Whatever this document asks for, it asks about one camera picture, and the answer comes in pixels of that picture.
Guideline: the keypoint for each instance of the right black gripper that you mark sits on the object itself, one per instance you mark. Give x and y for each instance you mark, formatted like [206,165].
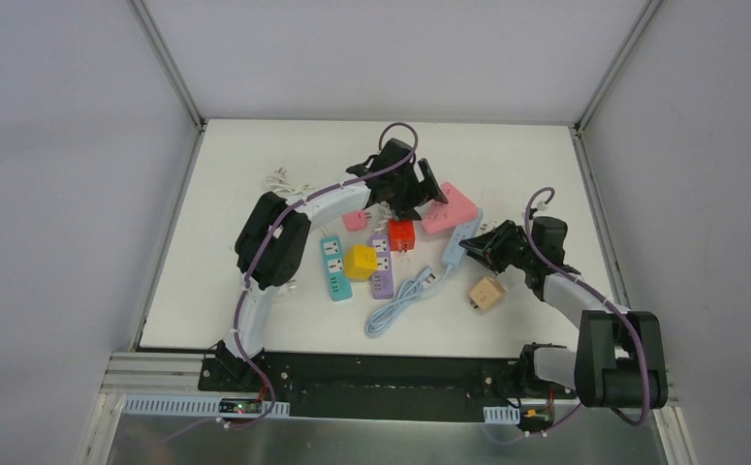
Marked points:
[495,247]

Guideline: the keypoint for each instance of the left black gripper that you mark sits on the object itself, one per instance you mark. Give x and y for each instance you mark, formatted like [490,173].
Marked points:
[410,195]

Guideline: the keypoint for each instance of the pink triangular power socket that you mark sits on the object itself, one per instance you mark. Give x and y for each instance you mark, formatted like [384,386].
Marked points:
[457,210]

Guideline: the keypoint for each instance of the beige cube adapter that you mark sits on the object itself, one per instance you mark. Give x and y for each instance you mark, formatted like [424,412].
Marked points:
[486,293]

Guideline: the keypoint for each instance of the red cube adapter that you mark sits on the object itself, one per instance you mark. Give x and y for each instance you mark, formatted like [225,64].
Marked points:
[402,235]

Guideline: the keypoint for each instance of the small pink plug adapter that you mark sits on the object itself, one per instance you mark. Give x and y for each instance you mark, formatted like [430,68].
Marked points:
[356,221]

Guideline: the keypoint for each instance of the yellow cube adapter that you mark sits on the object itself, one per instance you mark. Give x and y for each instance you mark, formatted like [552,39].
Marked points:
[360,262]

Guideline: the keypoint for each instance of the purple power strip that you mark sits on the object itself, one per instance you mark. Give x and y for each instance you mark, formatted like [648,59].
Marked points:
[382,286]

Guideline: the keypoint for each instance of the teal power strip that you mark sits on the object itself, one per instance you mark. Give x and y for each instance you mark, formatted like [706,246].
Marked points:
[340,288]

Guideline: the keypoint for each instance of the white cube adapter with picture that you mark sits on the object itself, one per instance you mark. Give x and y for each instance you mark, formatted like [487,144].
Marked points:
[285,291]

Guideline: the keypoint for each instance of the white plug adapter small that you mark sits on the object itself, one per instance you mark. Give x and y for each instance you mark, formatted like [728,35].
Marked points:
[490,226]

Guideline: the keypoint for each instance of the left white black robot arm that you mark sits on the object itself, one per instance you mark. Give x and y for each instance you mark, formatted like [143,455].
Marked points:
[271,244]

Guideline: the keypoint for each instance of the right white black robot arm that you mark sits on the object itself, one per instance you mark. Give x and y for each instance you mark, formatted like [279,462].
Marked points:
[619,362]

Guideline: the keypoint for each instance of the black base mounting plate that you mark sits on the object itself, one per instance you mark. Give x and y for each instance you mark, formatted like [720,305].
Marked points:
[422,388]

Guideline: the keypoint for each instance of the aluminium frame rail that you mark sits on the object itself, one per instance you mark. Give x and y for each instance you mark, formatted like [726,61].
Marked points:
[179,373]

